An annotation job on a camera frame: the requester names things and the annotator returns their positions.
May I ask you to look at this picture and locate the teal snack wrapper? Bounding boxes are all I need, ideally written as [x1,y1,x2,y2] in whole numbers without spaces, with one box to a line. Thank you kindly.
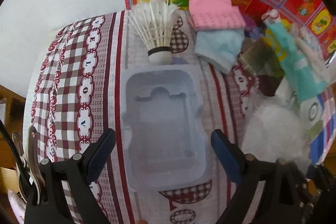
[261,9,330,103]

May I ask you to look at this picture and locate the white crumpled plastic bag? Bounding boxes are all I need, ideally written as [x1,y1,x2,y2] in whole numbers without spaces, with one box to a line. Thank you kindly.
[240,97,311,173]

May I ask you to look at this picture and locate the metal spring clip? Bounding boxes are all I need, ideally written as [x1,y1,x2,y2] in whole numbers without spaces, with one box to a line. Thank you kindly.
[12,126,46,205]

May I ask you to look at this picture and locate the checkered red bed sheet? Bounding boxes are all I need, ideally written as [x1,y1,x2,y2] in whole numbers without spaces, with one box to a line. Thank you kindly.
[23,9,336,224]

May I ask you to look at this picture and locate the white circle printed wrapper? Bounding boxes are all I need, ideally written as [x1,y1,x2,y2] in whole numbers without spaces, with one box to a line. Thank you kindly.
[299,97,324,139]

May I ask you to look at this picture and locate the clear plastic blister tray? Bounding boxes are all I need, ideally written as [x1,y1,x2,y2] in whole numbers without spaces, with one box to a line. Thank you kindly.
[120,65,211,192]

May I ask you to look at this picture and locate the light blue folded towel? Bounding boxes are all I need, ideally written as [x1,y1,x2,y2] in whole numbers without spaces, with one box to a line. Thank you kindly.
[194,29,245,75]

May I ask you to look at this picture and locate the pink folded towel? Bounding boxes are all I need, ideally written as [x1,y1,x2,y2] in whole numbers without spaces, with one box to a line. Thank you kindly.
[189,0,246,31]

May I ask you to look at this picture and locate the white feather shuttlecock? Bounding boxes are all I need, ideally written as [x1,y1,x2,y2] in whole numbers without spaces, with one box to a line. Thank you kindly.
[129,0,179,65]

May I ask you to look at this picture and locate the black cable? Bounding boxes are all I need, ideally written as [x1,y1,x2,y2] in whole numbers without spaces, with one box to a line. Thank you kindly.
[0,118,32,193]

